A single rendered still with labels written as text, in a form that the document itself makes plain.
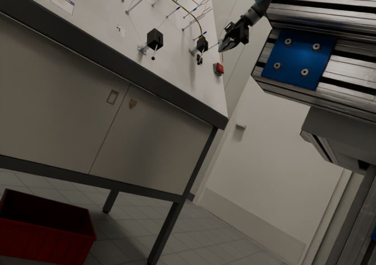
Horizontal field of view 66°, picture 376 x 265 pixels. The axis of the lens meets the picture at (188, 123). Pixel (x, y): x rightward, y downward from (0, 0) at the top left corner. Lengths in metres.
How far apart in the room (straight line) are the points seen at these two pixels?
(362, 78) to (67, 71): 0.87
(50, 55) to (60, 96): 0.14
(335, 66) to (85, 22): 0.81
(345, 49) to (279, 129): 2.70
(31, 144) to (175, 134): 0.61
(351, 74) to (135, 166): 0.99
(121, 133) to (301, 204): 2.19
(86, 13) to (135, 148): 0.56
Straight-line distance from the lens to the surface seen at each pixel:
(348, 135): 0.54
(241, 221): 3.18
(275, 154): 3.13
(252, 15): 1.53
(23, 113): 1.06
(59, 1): 1.06
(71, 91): 1.08
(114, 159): 1.23
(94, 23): 1.09
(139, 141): 1.25
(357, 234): 0.64
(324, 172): 3.03
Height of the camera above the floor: 0.71
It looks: 2 degrees up
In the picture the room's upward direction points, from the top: 25 degrees clockwise
